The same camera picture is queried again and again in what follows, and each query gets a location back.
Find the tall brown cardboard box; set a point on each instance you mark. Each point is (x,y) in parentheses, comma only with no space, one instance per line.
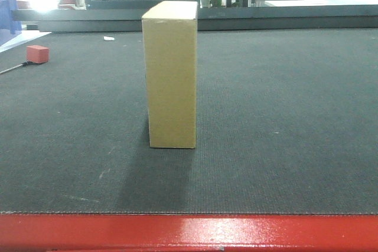
(170,50)

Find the dark conveyor belt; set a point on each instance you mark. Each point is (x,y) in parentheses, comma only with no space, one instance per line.
(286,124)

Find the small white scrap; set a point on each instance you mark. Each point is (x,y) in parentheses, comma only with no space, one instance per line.
(108,38)

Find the white work table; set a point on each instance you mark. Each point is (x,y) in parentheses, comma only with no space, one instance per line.
(291,3)

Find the small red block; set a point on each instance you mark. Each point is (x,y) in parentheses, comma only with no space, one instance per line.
(38,54)

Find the metal rod with black tip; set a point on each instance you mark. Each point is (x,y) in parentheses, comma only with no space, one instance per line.
(24,64)

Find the blue plastic item at left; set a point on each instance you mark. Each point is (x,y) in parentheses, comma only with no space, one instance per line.
(10,28)

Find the dark conveyor rear frame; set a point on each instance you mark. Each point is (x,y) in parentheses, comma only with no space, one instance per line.
(129,19)

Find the red conveyor front frame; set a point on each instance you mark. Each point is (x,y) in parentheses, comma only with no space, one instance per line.
(79,232)

